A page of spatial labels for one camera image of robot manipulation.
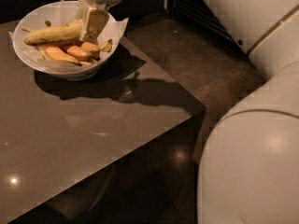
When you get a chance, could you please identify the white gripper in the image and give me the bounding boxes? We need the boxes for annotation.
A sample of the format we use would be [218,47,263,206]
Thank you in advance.
[77,0,121,42]

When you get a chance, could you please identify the large front yellow banana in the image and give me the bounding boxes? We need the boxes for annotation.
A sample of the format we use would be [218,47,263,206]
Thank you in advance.
[23,20,82,46]

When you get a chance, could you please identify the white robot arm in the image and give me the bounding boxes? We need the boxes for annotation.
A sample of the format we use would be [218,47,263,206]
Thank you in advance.
[196,0,299,224]

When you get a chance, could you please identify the white bowl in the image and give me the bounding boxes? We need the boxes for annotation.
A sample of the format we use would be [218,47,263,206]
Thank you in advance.
[11,1,121,81]

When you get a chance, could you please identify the white paper liner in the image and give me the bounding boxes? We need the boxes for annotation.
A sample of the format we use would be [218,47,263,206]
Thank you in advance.
[7,0,129,75]

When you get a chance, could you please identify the bunch of small bananas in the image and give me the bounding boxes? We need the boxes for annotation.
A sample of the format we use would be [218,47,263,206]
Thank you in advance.
[35,39,111,66]

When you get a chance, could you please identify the black glass door refrigerator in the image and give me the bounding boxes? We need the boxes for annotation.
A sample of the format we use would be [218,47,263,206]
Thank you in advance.
[167,0,243,48]

